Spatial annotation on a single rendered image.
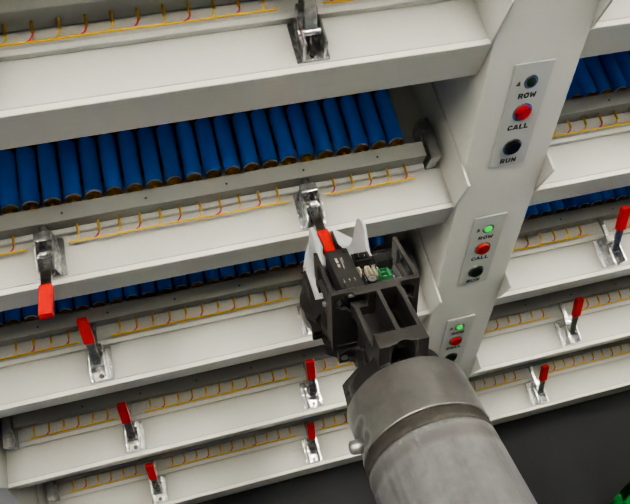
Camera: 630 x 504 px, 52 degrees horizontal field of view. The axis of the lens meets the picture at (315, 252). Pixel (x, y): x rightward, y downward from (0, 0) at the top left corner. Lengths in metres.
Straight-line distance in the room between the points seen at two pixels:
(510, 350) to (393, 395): 0.68
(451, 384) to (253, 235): 0.31
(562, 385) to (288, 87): 0.92
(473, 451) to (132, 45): 0.40
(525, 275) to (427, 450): 0.56
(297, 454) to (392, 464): 0.77
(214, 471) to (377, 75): 0.79
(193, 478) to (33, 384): 0.41
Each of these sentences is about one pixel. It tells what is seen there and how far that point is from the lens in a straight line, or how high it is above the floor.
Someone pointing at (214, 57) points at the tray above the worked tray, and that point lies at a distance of 0.55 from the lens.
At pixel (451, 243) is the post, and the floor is 0.65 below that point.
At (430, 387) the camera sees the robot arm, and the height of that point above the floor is 0.84.
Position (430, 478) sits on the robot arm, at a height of 0.84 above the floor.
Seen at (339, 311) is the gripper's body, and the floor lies 0.81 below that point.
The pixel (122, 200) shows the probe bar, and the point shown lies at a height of 0.76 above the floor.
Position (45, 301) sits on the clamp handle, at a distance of 0.63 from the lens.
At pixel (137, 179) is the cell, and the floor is 0.76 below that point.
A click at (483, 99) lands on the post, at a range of 0.64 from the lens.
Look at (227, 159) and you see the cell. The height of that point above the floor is 0.77.
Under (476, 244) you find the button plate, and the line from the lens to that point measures 0.78.
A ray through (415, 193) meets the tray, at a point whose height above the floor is 0.72.
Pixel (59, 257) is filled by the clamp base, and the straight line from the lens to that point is 0.68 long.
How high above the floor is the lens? 1.21
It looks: 48 degrees down
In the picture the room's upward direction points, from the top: straight up
